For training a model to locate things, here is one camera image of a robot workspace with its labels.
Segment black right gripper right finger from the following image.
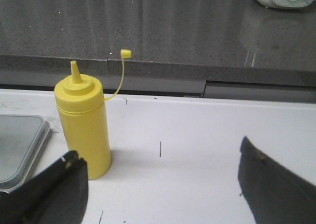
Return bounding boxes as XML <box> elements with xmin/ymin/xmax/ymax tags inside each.
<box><xmin>237</xmin><ymin>137</ymin><xmax>316</xmax><ymax>224</ymax></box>

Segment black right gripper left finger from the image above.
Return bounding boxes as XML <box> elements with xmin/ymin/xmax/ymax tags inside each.
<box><xmin>0</xmin><ymin>150</ymin><xmax>89</xmax><ymax>224</ymax></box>

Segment yellow squeeze bottle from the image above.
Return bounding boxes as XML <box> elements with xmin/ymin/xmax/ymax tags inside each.
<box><xmin>54</xmin><ymin>60</ymin><xmax>118</xmax><ymax>180</ymax></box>

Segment silver electronic kitchen scale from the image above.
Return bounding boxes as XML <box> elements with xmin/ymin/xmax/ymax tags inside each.
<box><xmin>0</xmin><ymin>114</ymin><xmax>52</xmax><ymax>193</ymax></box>

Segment grey stone counter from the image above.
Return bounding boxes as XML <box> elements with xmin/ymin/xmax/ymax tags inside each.
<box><xmin>0</xmin><ymin>0</ymin><xmax>316</xmax><ymax>103</ymax></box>

